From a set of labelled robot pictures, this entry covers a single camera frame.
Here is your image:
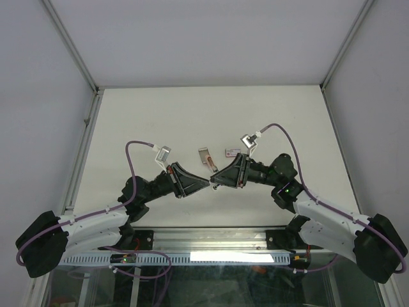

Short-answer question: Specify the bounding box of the white slotted cable duct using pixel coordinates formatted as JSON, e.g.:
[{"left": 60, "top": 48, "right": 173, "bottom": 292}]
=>
[{"left": 59, "top": 251, "right": 290, "bottom": 267}]

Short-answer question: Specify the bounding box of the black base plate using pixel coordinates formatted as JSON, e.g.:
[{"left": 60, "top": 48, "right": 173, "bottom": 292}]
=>
[
  {"left": 126, "top": 229, "right": 154, "bottom": 251},
  {"left": 265, "top": 229, "right": 292, "bottom": 251}
]

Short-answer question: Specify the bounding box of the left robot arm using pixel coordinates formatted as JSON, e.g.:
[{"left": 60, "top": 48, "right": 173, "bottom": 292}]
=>
[{"left": 15, "top": 162, "right": 210, "bottom": 278}]

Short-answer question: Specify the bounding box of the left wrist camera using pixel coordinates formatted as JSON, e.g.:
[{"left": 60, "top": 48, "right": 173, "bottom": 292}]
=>
[{"left": 152, "top": 145, "right": 171, "bottom": 170}]

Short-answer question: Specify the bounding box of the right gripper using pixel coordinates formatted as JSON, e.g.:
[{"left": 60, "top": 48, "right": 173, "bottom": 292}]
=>
[{"left": 210, "top": 153, "right": 281, "bottom": 189}]

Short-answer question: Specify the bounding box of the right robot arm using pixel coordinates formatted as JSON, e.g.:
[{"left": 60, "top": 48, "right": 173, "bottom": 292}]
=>
[{"left": 210, "top": 153, "right": 408, "bottom": 283}]

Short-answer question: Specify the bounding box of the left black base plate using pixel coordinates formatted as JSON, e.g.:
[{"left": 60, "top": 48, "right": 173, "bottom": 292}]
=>
[{"left": 126, "top": 229, "right": 154, "bottom": 251}]

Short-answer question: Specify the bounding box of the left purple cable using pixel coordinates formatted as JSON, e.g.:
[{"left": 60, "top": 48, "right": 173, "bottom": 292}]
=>
[{"left": 15, "top": 141, "right": 173, "bottom": 304}]

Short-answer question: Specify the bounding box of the purple cable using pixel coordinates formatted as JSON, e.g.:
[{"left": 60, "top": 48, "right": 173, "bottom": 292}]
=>
[
  {"left": 15, "top": 141, "right": 173, "bottom": 304},
  {"left": 255, "top": 123, "right": 405, "bottom": 274}
]

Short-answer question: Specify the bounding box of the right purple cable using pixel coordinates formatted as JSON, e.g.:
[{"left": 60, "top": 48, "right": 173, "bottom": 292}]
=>
[{"left": 255, "top": 123, "right": 405, "bottom": 274}]

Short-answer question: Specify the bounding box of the pink white stapler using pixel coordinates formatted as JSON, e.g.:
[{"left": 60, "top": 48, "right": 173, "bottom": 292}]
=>
[{"left": 204, "top": 155, "right": 219, "bottom": 173}]

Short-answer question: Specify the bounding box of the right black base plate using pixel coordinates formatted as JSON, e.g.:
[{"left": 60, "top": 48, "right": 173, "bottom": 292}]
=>
[{"left": 265, "top": 229, "right": 292, "bottom": 251}]

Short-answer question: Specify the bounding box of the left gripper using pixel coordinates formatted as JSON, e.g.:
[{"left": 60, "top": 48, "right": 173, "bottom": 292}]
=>
[{"left": 142, "top": 162, "right": 210, "bottom": 203}]

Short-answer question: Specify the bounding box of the aluminium mounting rail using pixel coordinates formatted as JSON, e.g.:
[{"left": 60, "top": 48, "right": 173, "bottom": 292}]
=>
[{"left": 40, "top": 225, "right": 383, "bottom": 255}]

